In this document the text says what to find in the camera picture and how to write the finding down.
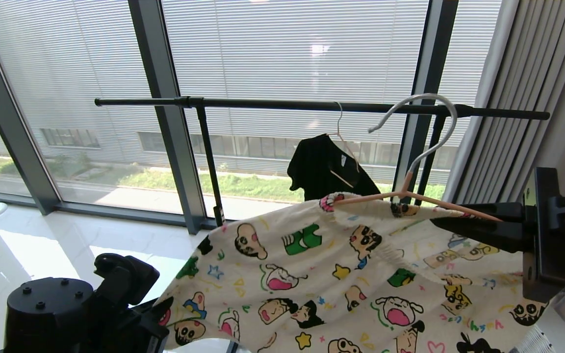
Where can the white laundry basket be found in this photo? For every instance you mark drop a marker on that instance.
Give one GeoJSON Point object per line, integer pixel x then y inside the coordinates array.
{"type": "Point", "coordinates": [537, 343]}

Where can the black clothes rack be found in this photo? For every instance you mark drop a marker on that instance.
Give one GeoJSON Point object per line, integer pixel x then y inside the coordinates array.
{"type": "Point", "coordinates": [272, 104]}

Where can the black garment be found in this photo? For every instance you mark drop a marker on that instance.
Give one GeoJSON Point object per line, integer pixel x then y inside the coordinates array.
{"type": "Point", "coordinates": [317, 171]}

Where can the window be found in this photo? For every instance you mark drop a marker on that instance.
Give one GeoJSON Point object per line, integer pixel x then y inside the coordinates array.
{"type": "Point", "coordinates": [287, 49]}

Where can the cream printed garment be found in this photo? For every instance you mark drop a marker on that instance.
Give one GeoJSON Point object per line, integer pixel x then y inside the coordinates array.
{"type": "Point", "coordinates": [312, 294]}

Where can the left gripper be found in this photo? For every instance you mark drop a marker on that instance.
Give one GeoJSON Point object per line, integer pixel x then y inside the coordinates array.
{"type": "Point", "coordinates": [152, 328]}

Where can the pink clothes hanger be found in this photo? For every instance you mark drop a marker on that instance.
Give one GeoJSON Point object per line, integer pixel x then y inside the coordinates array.
{"type": "Point", "coordinates": [344, 179]}
{"type": "Point", "coordinates": [404, 186]}

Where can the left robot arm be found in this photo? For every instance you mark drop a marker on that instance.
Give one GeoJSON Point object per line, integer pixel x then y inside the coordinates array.
{"type": "Point", "coordinates": [47, 318]}

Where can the beige curtain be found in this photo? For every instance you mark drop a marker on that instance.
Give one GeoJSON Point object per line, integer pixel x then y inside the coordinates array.
{"type": "Point", "coordinates": [523, 73]}

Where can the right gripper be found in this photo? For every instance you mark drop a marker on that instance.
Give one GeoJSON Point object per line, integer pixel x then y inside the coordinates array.
{"type": "Point", "coordinates": [552, 245]}

